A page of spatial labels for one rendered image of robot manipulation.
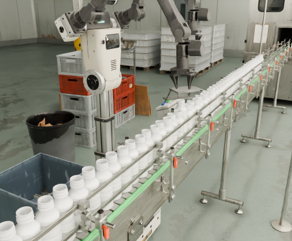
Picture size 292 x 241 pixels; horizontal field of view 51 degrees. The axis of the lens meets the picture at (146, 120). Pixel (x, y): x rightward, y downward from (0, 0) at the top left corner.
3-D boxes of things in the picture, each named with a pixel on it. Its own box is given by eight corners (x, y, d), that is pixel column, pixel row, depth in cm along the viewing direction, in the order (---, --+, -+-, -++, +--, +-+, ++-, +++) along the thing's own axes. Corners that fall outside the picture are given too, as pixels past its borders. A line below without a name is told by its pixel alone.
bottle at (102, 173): (117, 204, 102) (115, 159, 97) (106, 213, 97) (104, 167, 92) (102, 199, 105) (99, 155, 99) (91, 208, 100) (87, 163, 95)
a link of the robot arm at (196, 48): (182, 28, 142) (174, 29, 135) (207, 27, 136) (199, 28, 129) (183, 55, 145) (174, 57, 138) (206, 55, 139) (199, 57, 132)
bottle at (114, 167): (102, 201, 104) (99, 157, 98) (106, 191, 109) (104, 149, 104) (119, 202, 103) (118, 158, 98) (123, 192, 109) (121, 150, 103)
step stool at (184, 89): (184, 104, 550) (185, 82, 536) (203, 115, 497) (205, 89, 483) (160, 107, 532) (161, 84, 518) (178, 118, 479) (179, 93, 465)
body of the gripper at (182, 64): (190, 73, 137) (190, 56, 135) (169, 72, 142) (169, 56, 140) (195, 71, 143) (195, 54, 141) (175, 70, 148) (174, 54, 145)
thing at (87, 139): (91, 149, 376) (90, 132, 368) (63, 143, 391) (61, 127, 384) (115, 132, 429) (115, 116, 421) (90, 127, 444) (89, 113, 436)
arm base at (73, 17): (84, 32, 171) (74, 13, 170) (94, 25, 166) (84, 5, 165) (73, 34, 164) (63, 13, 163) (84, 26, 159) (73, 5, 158)
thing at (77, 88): (88, 96, 354) (86, 77, 347) (59, 92, 369) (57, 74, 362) (113, 84, 407) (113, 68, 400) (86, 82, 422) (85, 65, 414)
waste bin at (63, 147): (58, 194, 284) (50, 130, 262) (24, 181, 305) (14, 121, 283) (89, 173, 321) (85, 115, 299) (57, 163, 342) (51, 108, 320)
